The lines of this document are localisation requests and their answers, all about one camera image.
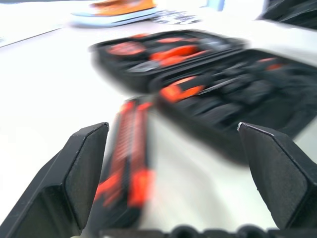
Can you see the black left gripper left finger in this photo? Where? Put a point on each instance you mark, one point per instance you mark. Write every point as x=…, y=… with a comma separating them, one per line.
x=62, y=186

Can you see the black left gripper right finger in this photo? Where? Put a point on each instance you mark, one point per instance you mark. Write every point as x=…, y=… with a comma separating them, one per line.
x=280, y=173

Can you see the orange black hand tool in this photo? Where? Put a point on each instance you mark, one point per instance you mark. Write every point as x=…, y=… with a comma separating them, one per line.
x=131, y=153

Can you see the black tool case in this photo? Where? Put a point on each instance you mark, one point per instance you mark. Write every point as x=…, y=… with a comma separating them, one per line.
x=119, y=74

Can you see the small orange black tool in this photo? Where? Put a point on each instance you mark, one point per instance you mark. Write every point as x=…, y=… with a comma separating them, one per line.
x=271, y=65

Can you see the orange black screwdriver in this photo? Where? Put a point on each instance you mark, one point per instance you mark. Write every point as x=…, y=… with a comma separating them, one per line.
x=180, y=89

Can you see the person in black shirt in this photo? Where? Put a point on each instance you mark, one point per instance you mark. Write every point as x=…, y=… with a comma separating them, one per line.
x=292, y=10

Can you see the round patterned metal disc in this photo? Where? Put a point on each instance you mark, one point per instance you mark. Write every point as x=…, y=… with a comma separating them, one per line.
x=178, y=17

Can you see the orange canvas shoe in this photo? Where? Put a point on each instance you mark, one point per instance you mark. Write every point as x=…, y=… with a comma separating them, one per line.
x=119, y=7

